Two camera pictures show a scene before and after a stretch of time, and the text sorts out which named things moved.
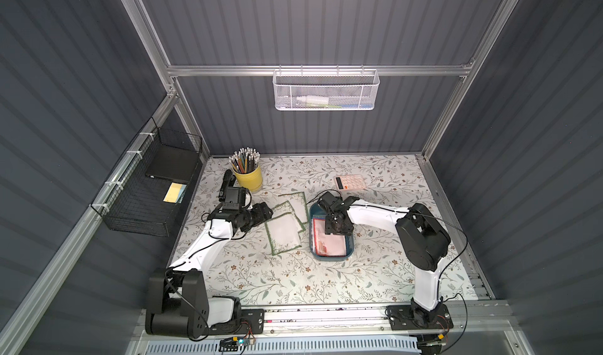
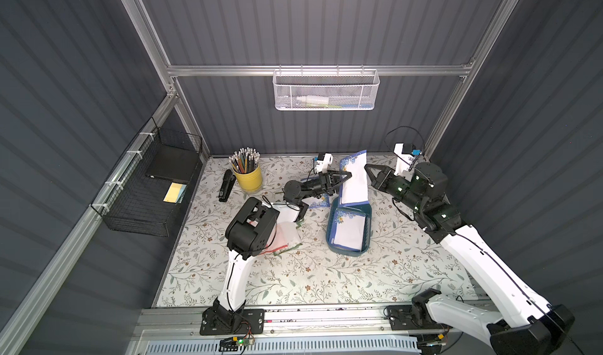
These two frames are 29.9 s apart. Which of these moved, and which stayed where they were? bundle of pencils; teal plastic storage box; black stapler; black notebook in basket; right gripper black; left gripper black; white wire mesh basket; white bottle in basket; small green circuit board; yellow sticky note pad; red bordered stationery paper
Moved: red bordered stationery paper; teal plastic storage box; right gripper black; left gripper black
Stayed: black stapler; bundle of pencils; black notebook in basket; white wire mesh basket; small green circuit board; white bottle in basket; yellow sticky note pad
